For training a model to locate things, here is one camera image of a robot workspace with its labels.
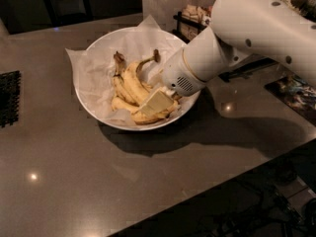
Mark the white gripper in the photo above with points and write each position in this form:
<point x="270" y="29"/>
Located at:
<point x="179" y="72"/>

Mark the yellow banana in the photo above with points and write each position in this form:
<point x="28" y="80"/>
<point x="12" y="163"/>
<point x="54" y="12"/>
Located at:
<point x="132" y="82"/>
<point x="118" y="81"/>
<point x="140" y="118"/>

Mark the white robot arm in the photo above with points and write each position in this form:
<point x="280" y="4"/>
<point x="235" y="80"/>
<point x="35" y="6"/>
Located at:
<point x="264" y="27"/>

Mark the yellow banana bottom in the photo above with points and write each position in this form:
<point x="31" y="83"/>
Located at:
<point x="140" y="118"/>

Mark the white bowl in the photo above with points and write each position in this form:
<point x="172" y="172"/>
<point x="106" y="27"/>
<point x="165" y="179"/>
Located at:
<point x="95" y="50"/>

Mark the white paper liner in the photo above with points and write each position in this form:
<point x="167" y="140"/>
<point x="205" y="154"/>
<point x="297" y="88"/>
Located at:
<point x="92" y="79"/>

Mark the dark appliance in background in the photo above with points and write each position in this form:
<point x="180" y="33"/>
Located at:
<point x="68" y="12"/>

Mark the dark picture mat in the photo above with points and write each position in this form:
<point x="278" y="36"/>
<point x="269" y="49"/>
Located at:
<point x="297" y="94"/>

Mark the black mesh mat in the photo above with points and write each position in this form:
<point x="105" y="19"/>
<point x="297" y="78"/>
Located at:
<point x="9" y="97"/>

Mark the black wire snack rack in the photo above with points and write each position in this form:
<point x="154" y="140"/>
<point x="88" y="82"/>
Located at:
<point x="194" y="23"/>

